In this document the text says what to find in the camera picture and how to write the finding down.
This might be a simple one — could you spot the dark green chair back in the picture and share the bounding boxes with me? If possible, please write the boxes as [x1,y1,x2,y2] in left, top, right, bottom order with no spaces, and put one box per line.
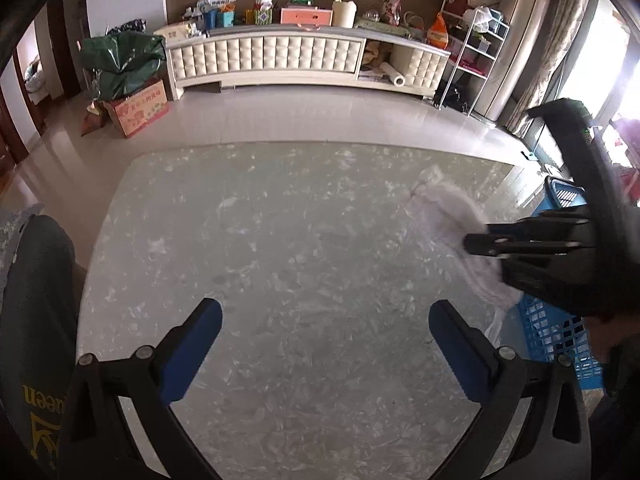
[0,212,81,480]

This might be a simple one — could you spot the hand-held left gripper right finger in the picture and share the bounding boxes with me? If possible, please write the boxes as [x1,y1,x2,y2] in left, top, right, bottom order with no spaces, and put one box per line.
[428,300,593,480]

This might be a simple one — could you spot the metal shelf rack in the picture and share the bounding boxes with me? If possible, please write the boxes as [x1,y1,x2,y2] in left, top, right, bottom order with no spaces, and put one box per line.
[435,5,511,118]

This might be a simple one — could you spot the white paper roll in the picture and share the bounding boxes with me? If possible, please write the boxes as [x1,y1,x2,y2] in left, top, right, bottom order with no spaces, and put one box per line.
[381,62,418,88]

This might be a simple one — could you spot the cream padded television cabinet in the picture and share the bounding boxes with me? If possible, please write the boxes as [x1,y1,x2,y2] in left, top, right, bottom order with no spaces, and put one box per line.
[165,24,452,98]

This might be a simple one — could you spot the white plastic bag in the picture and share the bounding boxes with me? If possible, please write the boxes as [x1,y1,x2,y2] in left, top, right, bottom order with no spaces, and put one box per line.
[462,6,493,33]

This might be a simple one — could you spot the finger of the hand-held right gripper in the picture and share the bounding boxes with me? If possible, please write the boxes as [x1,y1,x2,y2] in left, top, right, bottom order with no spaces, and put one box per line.
[465,242,587,275]
[465,212,596,246]

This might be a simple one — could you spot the pink box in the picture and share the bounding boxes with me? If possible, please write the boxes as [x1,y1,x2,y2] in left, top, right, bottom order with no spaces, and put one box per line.
[280,6,333,27]

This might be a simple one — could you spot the white standing air conditioner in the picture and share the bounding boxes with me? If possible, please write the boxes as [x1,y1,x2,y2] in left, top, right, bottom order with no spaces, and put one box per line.
[475,0,558,123]

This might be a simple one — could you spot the white plastic jug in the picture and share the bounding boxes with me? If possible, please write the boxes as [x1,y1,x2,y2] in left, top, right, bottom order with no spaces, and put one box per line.
[332,0,358,28]

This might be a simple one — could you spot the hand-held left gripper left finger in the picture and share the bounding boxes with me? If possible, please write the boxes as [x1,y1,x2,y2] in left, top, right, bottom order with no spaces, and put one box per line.
[59,298,224,480]

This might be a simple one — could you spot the black bag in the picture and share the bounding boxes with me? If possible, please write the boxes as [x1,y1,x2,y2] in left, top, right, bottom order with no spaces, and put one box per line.
[435,87,471,111]

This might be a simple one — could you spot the green plastic bag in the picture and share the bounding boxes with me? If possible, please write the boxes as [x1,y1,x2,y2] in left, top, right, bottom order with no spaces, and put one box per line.
[80,30,168,103]

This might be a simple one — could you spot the beige curtain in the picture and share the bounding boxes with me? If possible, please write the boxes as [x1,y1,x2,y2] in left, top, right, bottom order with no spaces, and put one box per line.
[510,0,593,136]

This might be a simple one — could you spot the mop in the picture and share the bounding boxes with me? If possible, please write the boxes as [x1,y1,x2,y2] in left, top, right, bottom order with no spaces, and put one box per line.
[520,127,548,161]

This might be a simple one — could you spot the printed cardboard box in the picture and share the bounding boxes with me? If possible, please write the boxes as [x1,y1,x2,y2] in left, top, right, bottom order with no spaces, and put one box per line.
[102,79,170,139]

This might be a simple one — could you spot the blue plastic laundry basket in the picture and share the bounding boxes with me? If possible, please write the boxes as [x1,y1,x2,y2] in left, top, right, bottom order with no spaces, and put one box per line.
[515,175,608,391]

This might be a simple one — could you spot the orange bag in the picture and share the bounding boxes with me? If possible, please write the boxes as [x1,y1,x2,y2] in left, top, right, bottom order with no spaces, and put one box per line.
[427,12,451,50]

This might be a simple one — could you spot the white soft cloth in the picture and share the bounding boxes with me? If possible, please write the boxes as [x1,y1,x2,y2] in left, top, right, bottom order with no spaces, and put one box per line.
[405,167,523,346]

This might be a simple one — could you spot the brown bag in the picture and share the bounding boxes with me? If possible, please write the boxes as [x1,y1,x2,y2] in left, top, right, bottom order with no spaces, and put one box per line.
[81,105,111,137]

